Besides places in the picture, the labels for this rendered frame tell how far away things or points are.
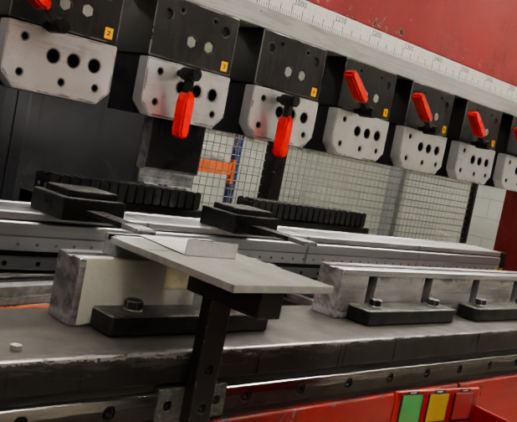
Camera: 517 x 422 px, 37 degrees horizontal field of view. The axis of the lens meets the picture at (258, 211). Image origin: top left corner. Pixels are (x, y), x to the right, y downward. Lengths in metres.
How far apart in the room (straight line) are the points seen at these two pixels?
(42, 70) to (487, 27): 1.01
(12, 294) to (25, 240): 1.93
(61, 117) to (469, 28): 0.84
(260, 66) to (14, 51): 0.40
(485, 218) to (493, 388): 7.09
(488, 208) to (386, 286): 7.28
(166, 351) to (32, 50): 0.42
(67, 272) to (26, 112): 0.57
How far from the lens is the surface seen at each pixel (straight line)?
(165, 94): 1.08
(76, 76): 1.00
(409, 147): 1.50
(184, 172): 1.16
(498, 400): 1.83
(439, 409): 1.30
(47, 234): 1.33
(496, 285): 1.95
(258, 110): 1.19
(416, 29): 1.49
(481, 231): 8.85
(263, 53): 1.19
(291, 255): 1.72
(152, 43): 1.06
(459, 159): 1.66
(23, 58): 0.97
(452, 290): 1.78
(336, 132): 1.33
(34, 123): 1.60
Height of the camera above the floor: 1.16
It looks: 5 degrees down
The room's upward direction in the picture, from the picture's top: 11 degrees clockwise
